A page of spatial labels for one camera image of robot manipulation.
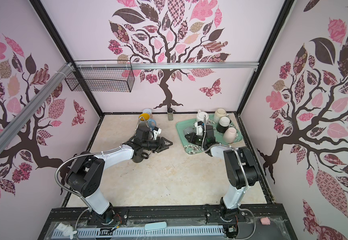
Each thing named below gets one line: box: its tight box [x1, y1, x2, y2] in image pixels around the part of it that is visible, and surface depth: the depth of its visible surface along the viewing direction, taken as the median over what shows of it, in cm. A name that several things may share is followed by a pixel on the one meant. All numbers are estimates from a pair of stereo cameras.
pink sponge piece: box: [260, 217, 271, 225], surface depth 72 cm
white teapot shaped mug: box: [196, 109, 209, 124], surface depth 109 cm
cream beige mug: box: [213, 108, 229, 124], surface depth 112 cm
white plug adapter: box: [55, 222, 78, 240], surface depth 70 cm
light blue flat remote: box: [144, 221, 167, 231], surface depth 70 cm
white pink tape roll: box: [142, 108, 152, 115], surface depth 116 cm
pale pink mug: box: [223, 127, 237, 143], surface depth 100 cm
